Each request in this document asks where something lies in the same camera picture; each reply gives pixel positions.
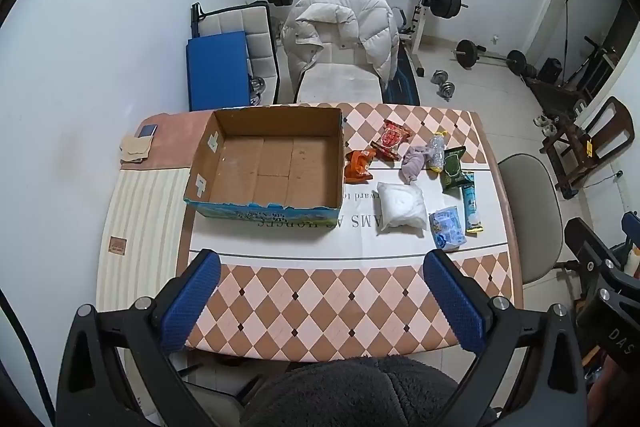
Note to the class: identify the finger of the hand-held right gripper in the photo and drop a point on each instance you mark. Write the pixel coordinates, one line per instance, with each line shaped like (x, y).
(590, 244)
(633, 229)

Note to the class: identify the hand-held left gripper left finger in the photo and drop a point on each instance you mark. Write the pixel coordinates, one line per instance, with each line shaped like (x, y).
(192, 302)

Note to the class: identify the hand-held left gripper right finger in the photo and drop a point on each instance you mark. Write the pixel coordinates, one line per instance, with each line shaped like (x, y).
(457, 302)

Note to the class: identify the blue tissue pack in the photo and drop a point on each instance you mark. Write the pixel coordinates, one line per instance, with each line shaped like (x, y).
(446, 229)

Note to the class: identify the light blue tall packet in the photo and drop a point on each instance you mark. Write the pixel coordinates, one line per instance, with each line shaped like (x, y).
(471, 203)

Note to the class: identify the white plastic bag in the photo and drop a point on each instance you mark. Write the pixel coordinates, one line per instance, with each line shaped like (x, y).
(401, 208)

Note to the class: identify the green snack packet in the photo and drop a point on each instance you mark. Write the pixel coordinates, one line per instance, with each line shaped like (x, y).
(453, 169)

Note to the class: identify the grey purple cloth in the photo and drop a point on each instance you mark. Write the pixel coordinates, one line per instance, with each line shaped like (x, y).
(413, 163)

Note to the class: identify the clear plastic packet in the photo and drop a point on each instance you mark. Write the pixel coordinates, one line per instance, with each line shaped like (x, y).
(436, 153)

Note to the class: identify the cardboard box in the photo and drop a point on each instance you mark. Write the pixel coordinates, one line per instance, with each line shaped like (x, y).
(272, 167)

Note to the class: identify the orange snack packet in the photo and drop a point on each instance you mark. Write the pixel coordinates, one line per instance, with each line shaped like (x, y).
(359, 167)

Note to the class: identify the red snack packet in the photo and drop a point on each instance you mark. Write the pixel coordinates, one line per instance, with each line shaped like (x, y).
(391, 139)

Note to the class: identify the beige round chair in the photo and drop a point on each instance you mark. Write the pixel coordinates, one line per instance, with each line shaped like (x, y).
(530, 202)

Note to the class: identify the cream striped mat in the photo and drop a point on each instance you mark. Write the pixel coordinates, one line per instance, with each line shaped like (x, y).
(145, 217)

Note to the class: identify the dark wooden chair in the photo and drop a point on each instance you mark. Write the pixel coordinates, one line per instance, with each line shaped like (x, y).
(607, 127)

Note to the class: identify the pair of white shoes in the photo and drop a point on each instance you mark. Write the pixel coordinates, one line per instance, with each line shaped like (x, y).
(542, 122)

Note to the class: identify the diamond pattern tablecloth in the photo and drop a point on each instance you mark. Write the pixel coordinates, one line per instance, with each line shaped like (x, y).
(325, 302)

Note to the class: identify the person's dark fuzzy clothing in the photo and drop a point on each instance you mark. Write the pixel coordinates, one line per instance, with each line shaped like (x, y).
(350, 392)

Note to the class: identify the pink mat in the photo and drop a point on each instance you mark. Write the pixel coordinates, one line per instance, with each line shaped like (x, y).
(175, 142)

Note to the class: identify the beige folded cloth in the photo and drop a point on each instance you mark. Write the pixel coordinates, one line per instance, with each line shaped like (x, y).
(134, 149)

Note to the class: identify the dark smartphone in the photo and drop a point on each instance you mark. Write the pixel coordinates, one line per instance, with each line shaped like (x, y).
(147, 131)

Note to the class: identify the black box speaker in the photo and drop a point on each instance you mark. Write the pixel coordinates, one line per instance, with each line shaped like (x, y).
(552, 70)

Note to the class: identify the short barbell with black plates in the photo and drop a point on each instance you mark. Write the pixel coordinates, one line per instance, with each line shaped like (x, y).
(469, 53)

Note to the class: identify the black weight bench pad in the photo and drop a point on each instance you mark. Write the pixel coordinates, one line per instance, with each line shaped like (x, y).
(405, 82)

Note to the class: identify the blue folded mat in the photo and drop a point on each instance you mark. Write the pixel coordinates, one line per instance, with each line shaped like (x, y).
(217, 69)

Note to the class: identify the white office chair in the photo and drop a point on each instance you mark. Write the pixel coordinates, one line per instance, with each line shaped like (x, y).
(340, 82)

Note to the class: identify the white quilted chair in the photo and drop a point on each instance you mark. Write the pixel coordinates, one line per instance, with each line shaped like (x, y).
(235, 22)

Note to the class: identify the white puffer jacket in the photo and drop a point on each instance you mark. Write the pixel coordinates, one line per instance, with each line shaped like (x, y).
(345, 24)

